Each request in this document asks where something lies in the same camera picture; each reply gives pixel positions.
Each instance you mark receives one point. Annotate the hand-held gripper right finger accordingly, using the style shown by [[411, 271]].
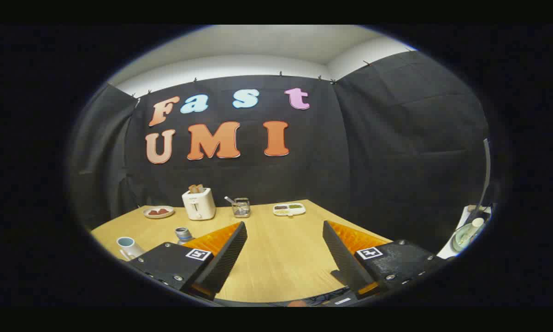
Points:
[[345, 263]]

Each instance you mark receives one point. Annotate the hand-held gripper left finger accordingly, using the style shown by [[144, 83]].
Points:
[[226, 258]]

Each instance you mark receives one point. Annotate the silver juice bottle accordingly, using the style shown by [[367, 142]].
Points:
[[183, 235]]

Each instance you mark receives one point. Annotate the white cup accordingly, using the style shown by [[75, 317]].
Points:
[[129, 249]]

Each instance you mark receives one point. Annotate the wooden table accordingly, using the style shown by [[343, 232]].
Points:
[[281, 249]]

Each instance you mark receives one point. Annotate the metal spoon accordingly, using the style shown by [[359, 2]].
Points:
[[229, 200]]

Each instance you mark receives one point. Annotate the white toaster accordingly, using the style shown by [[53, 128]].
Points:
[[198, 206]]

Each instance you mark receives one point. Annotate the round white plate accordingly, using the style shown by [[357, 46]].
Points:
[[169, 211]]

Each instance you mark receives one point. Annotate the toast slices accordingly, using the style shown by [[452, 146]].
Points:
[[196, 188]]

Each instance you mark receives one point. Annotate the white divided snack tray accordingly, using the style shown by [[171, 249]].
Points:
[[289, 210]]

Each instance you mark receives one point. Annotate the white side table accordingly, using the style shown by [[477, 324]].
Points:
[[447, 246]]

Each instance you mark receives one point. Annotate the black backdrop cloth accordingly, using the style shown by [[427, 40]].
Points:
[[373, 161]]

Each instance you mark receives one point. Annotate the pale green bowl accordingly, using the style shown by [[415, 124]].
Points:
[[464, 237]]

